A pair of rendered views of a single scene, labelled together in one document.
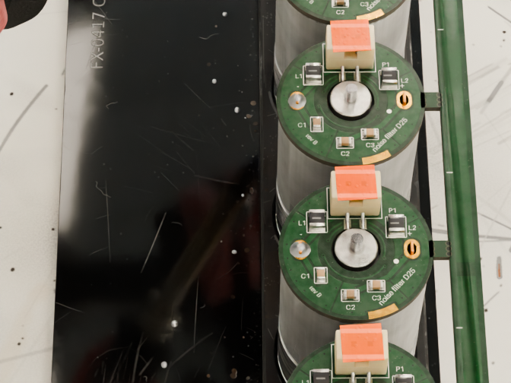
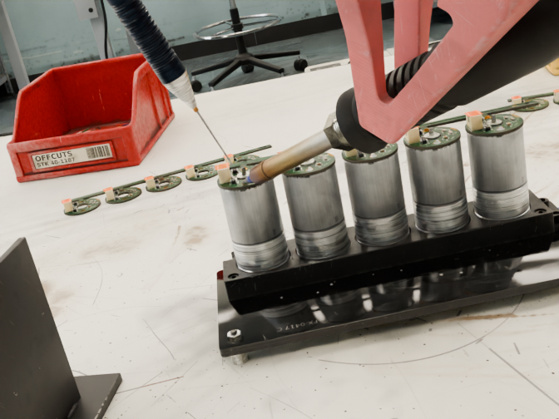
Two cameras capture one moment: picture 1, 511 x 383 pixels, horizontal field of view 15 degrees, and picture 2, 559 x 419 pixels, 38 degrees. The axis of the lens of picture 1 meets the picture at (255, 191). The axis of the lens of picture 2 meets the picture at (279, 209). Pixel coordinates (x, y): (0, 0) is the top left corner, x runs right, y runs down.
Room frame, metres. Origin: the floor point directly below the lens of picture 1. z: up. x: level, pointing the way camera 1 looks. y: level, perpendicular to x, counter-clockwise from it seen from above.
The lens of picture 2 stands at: (0.21, 0.32, 0.93)
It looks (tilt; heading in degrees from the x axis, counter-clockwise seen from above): 23 degrees down; 270
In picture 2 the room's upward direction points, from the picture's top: 12 degrees counter-clockwise
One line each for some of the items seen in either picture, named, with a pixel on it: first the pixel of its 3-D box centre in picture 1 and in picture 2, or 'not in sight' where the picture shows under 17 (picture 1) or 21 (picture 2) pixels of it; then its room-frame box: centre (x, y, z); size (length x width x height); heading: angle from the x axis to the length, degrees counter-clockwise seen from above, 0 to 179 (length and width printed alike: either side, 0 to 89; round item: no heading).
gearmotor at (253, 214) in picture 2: not in sight; (255, 226); (0.22, -0.02, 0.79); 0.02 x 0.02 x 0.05
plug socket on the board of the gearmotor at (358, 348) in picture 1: (361, 357); (476, 120); (0.12, -0.02, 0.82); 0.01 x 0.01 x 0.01; 0
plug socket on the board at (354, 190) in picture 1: (355, 197); (413, 133); (0.15, -0.02, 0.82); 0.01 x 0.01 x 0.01; 0
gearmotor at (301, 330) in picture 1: (349, 312); (437, 187); (0.14, -0.02, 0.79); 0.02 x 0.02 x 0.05
